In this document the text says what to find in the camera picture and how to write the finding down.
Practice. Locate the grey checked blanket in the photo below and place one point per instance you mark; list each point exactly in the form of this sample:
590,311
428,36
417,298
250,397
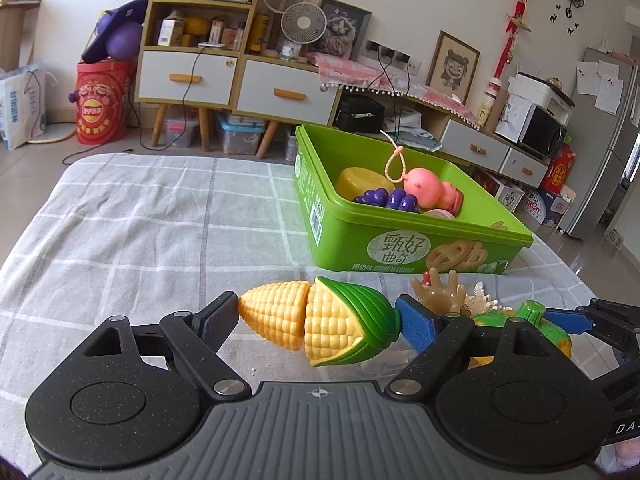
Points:
150,220

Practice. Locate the black bag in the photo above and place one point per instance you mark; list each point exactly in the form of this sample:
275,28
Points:
360,115

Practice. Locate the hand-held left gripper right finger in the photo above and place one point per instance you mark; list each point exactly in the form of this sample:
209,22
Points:
417,325

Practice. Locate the red hanging ornament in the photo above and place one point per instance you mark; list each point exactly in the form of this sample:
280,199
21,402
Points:
517,15

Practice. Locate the toy corn husk half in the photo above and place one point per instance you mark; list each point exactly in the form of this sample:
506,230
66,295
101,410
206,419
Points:
335,325

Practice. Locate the white and red carton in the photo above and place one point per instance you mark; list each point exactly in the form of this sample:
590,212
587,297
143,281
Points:
502,192

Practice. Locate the red printed bucket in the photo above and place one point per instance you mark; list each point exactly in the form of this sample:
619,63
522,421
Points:
102,105

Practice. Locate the white printer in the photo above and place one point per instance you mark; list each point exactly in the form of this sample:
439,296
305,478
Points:
540,90

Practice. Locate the clear storage box blue lid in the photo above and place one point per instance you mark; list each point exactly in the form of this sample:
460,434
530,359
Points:
240,135

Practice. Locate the framed cat picture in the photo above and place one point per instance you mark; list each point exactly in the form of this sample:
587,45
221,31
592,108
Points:
342,27

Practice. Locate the pink rectangular block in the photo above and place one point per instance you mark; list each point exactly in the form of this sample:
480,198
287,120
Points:
452,199

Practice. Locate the blue printed carton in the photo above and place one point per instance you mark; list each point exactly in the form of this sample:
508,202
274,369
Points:
537,205

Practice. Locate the white floor fan base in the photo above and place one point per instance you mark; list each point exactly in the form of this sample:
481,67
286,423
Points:
50,132

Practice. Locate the grey refrigerator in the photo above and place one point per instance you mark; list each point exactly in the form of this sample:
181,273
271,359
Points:
600,160

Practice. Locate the yellow plastic toy fruit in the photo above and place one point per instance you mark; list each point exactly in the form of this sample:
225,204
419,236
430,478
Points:
362,182

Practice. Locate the green plastic cookie box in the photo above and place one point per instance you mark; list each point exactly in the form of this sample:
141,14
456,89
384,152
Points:
350,240

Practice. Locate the framed cartoon girl picture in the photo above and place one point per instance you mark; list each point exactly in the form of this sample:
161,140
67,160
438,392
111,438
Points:
452,67

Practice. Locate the red toy figure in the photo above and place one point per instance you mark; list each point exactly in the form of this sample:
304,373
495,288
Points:
426,278

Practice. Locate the beige rubber hand toy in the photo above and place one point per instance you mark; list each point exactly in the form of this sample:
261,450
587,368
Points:
440,300

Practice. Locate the purple toy grapes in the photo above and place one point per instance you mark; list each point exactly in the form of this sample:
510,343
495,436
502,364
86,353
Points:
392,200

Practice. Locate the toy corn tip half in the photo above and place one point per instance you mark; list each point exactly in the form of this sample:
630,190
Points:
275,312

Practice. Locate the black microwave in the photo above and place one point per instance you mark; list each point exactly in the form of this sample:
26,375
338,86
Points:
537,130

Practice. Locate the white desk fan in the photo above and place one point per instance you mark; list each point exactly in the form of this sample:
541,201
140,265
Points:
303,22

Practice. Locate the pink tablecloth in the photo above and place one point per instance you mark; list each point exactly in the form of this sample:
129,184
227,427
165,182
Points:
360,72

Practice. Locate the white shopping bag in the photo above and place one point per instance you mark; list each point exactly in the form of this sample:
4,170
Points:
20,110

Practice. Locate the pink squishy animal toy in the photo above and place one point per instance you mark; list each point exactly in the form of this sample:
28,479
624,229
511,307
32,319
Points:
422,185

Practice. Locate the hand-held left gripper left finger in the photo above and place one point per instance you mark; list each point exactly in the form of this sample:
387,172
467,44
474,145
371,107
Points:
220,322

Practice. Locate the green yellow toy vegetable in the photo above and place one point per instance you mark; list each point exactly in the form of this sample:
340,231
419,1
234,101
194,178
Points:
550,332

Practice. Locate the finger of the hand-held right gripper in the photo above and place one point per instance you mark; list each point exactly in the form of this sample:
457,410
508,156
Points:
612,315
565,321

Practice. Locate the wooden TV stand white drawers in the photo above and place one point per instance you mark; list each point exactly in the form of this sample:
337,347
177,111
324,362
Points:
470,147

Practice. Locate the beige starfish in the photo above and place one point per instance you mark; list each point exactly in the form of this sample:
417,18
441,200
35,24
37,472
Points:
481,300

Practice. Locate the pink capsule toy clear dome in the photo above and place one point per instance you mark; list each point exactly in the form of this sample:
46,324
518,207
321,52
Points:
440,214

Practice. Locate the wooden shelf cabinet white drawers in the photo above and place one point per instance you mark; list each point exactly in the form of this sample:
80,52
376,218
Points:
185,77

